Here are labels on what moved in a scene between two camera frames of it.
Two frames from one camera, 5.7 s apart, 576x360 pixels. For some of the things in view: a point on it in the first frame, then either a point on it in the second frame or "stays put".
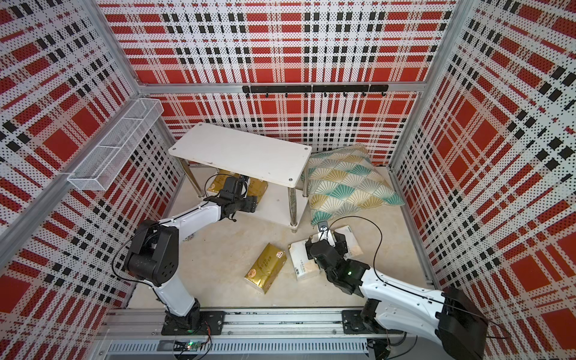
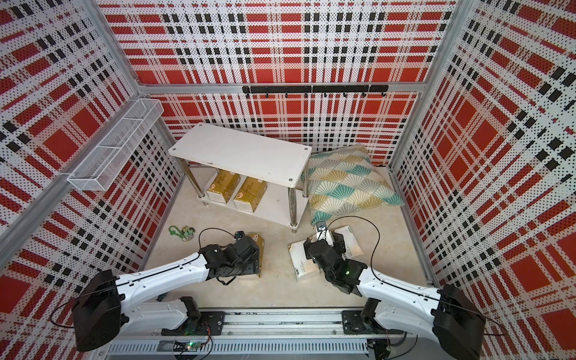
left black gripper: x=250 y=205 -> x=253 y=265
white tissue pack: x=304 y=266 stays put
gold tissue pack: x=265 y=268 -> x=260 y=242
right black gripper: x=340 y=245 stays put
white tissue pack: x=353 y=247 stays put
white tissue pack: x=327 y=235 stays put
